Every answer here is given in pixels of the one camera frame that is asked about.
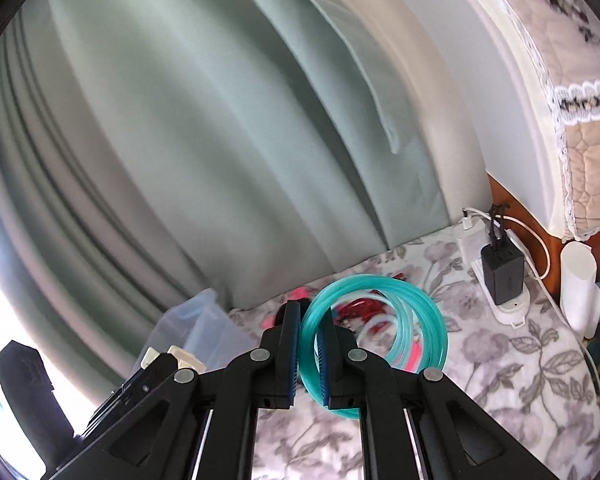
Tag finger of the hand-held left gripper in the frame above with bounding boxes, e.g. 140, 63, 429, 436
82, 352, 182, 443

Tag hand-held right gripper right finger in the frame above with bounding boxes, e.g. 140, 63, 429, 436
315, 327, 561, 480

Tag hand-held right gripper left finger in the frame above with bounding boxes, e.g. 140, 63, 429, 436
45, 301, 301, 480

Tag pink plastic bangle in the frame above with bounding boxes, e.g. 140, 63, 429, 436
387, 334, 427, 374

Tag clear plastic storage container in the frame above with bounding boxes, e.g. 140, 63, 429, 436
137, 287, 231, 376

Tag teal plastic bangles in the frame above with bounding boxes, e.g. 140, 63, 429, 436
299, 274, 450, 413

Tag white power strip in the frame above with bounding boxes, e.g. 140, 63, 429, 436
457, 232, 531, 329

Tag white charger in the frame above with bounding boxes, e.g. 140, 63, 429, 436
455, 215, 482, 261

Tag black charger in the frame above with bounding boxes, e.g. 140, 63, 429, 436
481, 242, 526, 306

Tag grey-green curtain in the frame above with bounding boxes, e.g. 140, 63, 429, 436
0, 0, 486, 411

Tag wooden headboard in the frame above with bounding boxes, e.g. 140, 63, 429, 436
486, 170, 600, 311

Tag white cylinder cup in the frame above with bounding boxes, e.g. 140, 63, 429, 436
560, 241, 600, 339

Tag beige quilted lace cover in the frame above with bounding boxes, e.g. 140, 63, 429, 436
460, 0, 600, 241

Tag black cable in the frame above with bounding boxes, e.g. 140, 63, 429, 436
487, 203, 511, 249

